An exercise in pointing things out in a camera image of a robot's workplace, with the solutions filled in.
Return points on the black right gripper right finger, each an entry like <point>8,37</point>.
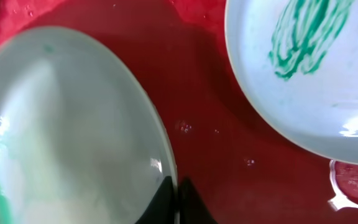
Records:
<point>192,209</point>

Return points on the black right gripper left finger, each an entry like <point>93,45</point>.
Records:
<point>161,209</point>

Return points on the white plate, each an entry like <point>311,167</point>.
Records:
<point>80,140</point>
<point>296,61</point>

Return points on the red plastic tray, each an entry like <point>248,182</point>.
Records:
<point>244,171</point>

